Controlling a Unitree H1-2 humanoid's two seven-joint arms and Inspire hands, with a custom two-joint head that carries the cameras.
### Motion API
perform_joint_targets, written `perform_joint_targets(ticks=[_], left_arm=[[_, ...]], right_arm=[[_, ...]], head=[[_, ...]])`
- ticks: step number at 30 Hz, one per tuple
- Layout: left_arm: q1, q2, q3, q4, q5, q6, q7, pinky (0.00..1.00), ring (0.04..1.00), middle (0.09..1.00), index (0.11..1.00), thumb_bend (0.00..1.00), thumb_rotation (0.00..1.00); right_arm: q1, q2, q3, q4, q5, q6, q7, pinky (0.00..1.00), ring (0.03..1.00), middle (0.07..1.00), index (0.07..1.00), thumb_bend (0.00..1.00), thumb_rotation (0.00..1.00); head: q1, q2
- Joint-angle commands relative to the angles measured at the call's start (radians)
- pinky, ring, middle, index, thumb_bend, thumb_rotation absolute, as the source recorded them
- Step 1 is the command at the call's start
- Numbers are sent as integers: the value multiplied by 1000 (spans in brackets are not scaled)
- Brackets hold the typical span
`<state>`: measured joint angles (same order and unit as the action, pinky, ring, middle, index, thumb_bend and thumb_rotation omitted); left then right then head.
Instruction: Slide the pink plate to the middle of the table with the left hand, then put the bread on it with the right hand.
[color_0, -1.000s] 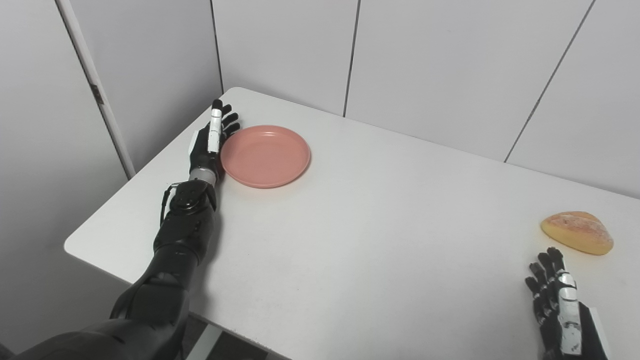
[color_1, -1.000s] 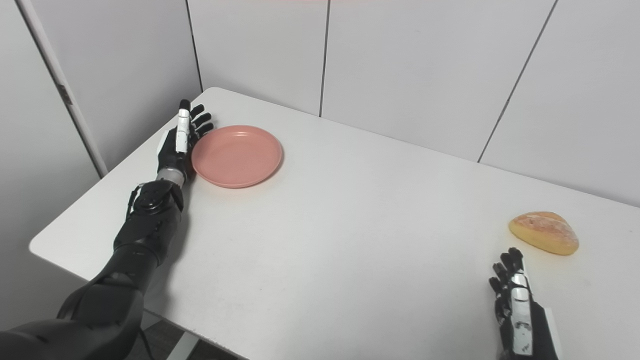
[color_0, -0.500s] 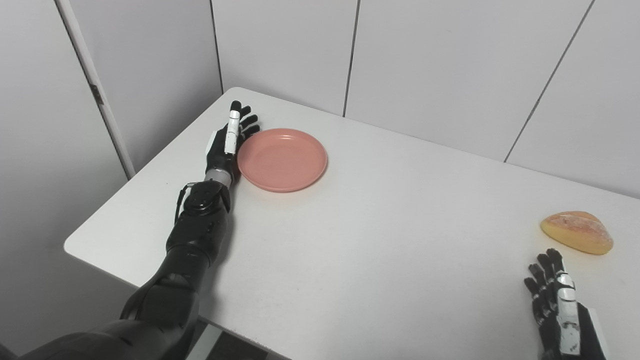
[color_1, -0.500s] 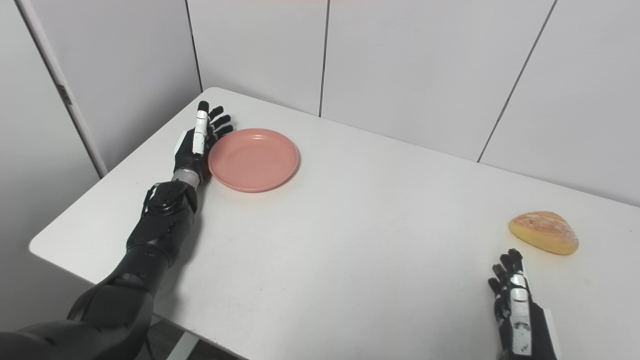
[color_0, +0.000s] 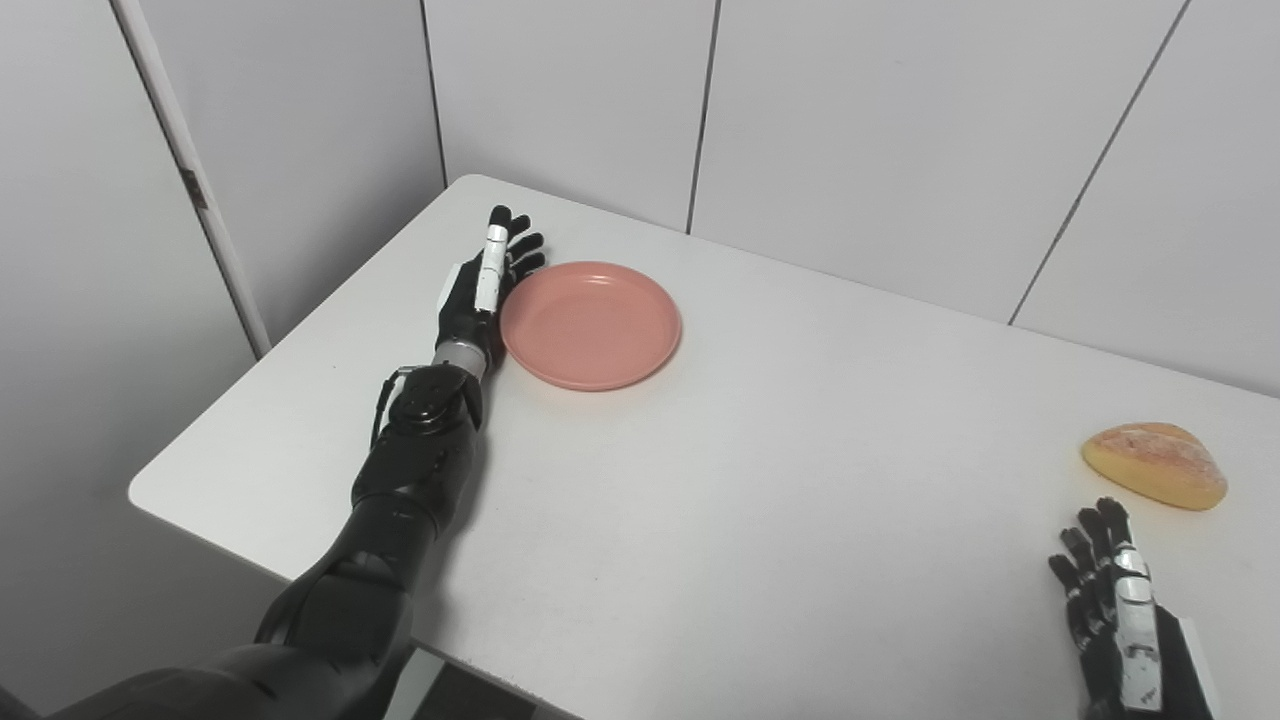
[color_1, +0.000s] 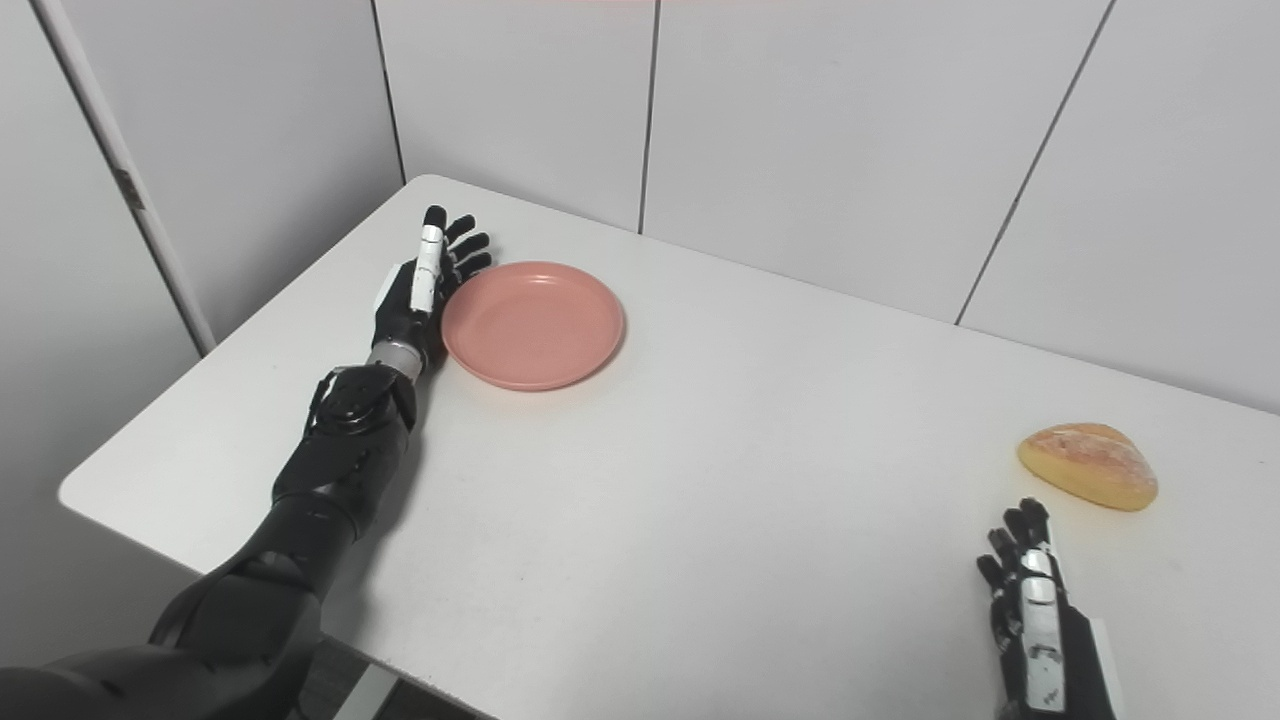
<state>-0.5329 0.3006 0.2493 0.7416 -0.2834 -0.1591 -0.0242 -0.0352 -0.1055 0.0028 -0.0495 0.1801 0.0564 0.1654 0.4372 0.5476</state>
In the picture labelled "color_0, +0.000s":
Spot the pink plate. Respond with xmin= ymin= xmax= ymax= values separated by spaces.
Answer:
xmin=499 ymin=261 xmax=683 ymax=392

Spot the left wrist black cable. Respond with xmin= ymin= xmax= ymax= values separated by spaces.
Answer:
xmin=369 ymin=366 xmax=417 ymax=451

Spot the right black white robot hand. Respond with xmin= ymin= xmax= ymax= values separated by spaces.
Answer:
xmin=1048 ymin=497 xmax=1221 ymax=720

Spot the bread roll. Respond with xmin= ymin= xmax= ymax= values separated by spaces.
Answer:
xmin=1081 ymin=422 xmax=1229 ymax=512

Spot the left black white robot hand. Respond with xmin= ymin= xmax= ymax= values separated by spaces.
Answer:
xmin=436 ymin=205 xmax=547 ymax=353

